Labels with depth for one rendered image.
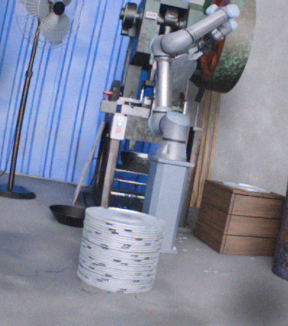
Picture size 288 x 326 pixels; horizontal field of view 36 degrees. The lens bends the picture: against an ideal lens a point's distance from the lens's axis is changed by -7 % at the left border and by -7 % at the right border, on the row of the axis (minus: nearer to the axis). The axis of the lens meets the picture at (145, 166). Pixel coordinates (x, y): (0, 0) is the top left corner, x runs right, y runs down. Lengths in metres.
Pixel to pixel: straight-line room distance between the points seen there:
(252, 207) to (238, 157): 2.02
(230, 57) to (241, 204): 0.94
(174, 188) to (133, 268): 0.74
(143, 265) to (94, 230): 0.21
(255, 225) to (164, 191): 0.58
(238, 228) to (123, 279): 1.01
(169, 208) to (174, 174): 0.17
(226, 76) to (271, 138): 1.77
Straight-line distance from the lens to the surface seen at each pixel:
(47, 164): 4.11
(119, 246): 1.56
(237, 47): 2.83
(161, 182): 2.21
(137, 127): 2.78
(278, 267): 2.22
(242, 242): 2.49
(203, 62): 3.39
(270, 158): 4.59
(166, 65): 2.37
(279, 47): 4.69
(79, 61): 4.15
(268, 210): 2.52
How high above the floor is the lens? 0.56
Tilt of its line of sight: 4 degrees down
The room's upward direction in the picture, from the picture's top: 10 degrees clockwise
